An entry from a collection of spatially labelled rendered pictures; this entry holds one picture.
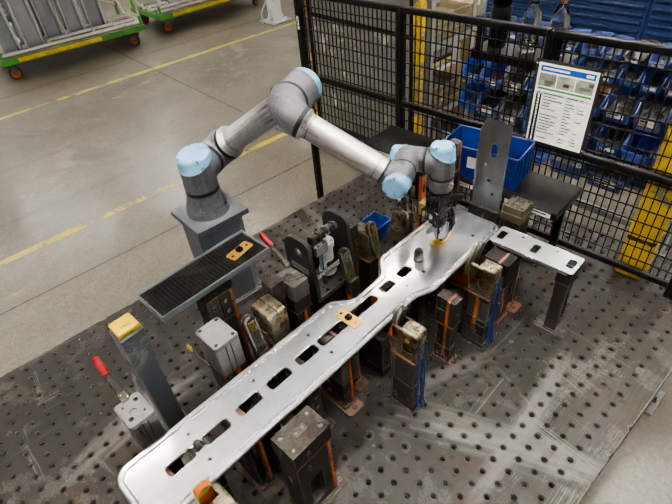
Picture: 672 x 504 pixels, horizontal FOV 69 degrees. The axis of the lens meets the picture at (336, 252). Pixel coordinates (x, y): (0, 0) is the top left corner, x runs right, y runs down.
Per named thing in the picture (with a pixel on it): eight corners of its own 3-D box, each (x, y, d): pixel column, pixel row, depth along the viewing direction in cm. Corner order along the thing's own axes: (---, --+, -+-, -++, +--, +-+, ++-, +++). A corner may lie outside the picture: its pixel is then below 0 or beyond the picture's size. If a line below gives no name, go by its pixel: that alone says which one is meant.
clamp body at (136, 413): (171, 504, 138) (126, 436, 115) (151, 477, 144) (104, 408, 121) (200, 478, 143) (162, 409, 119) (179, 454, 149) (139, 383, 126)
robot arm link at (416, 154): (385, 156, 145) (422, 160, 141) (395, 138, 153) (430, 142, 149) (385, 179, 150) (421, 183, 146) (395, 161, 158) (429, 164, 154)
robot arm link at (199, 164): (177, 193, 168) (165, 158, 160) (198, 172, 178) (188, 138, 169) (207, 197, 165) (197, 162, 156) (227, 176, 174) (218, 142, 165)
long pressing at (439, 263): (160, 547, 102) (157, 544, 101) (110, 475, 115) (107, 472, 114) (502, 227, 174) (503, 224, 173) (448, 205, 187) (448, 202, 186)
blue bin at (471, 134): (514, 191, 183) (519, 160, 175) (439, 170, 198) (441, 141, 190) (530, 171, 193) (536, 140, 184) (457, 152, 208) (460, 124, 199)
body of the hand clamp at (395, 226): (403, 290, 194) (405, 218, 172) (390, 282, 198) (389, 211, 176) (413, 282, 198) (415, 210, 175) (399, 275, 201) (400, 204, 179)
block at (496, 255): (497, 328, 176) (508, 270, 158) (469, 314, 182) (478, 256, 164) (510, 313, 181) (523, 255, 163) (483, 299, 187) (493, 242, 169)
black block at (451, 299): (451, 372, 164) (458, 312, 145) (424, 355, 170) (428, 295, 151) (464, 357, 168) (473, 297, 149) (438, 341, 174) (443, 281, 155)
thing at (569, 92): (581, 156, 176) (604, 70, 156) (522, 139, 189) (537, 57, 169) (583, 154, 177) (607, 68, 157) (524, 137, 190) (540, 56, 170)
